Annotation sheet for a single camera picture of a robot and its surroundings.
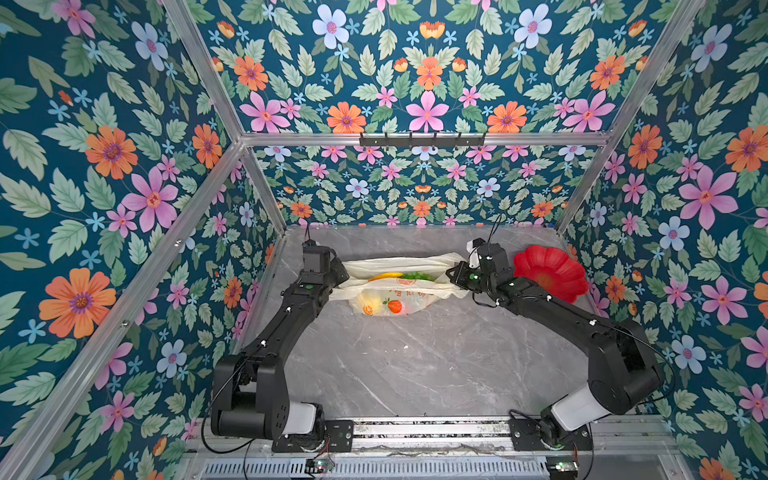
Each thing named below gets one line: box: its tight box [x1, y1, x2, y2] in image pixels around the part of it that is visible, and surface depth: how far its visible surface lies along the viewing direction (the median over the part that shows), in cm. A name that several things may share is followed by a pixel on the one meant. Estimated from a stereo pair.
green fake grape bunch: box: [400, 271, 436, 282], surface depth 100 cm
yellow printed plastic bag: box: [329, 252, 469, 317], surface depth 88 cm
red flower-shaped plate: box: [513, 245, 589, 303], surface depth 109 cm
